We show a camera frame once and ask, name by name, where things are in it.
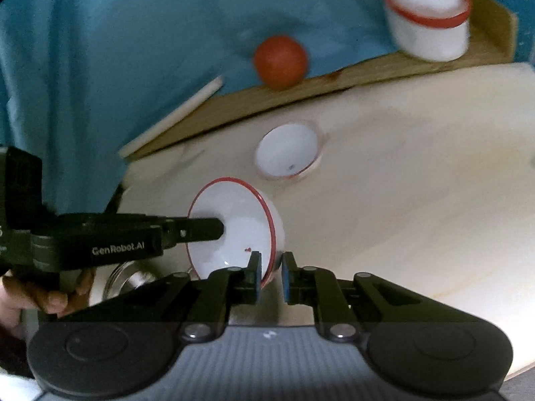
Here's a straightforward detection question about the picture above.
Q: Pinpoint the person's left forearm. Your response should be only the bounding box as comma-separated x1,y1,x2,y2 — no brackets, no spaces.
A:
0,313,40,381

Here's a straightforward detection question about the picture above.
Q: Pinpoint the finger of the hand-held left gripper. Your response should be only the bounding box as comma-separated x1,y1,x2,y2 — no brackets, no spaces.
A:
161,216,226,246

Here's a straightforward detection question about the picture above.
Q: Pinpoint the light blue cloth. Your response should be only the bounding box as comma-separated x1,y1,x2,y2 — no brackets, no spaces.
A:
0,0,402,218

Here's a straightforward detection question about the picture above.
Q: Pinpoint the white stick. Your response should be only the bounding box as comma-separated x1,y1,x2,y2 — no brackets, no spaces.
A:
118,76,224,159

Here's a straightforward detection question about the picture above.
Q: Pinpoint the wooden board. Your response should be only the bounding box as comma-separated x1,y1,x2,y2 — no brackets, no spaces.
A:
125,0,519,161

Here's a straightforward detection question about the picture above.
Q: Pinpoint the person's left hand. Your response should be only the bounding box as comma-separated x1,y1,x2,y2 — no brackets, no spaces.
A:
0,267,97,320

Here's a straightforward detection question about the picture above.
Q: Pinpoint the white bowl with red mark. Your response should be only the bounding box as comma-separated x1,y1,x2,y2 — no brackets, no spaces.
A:
187,177,287,290

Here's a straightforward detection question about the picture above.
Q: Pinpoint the steel bowl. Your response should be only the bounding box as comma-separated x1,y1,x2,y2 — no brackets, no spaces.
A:
125,271,162,293

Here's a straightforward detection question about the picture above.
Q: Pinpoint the red ball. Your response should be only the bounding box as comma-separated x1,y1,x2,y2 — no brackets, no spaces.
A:
253,35,310,90

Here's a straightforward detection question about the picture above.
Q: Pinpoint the large steel plate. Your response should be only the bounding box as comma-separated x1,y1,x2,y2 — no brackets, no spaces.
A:
101,259,143,301

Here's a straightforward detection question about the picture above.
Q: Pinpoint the white table cloth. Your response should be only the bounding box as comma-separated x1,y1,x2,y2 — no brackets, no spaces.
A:
90,62,535,381

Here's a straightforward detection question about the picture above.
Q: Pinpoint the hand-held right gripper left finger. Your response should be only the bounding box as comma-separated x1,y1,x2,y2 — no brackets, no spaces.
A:
63,252,264,343

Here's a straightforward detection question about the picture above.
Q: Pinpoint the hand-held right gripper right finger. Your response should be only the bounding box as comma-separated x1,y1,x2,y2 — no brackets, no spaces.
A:
282,252,481,343

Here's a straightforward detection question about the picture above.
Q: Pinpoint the white bottle with red strap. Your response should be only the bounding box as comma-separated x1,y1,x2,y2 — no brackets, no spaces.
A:
372,0,475,62

